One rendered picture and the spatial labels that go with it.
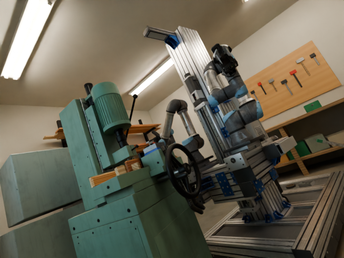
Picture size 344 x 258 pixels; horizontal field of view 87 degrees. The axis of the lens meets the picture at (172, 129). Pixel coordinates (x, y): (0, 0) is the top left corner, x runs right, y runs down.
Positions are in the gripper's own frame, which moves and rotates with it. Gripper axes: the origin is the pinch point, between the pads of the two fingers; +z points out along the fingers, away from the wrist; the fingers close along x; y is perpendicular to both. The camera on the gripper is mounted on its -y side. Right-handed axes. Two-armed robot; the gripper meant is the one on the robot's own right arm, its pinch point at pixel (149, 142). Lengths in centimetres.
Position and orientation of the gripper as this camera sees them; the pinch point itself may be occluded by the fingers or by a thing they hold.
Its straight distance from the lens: 213.7
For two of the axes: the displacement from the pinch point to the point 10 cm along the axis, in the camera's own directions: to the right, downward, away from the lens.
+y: 4.5, 8.9, -1.0
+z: -7.2, 4.3, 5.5
